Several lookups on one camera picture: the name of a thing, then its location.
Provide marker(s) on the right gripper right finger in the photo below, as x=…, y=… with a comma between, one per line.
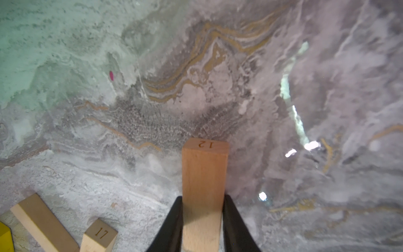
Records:
x=237, y=238

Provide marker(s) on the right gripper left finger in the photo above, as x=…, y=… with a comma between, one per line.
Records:
x=169, y=237

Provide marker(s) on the natural block cluster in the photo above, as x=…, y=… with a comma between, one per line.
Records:
x=43, y=225
x=204, y=168
x=99, y=237

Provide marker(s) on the yellow block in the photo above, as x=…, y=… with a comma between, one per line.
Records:
x=6, y=241

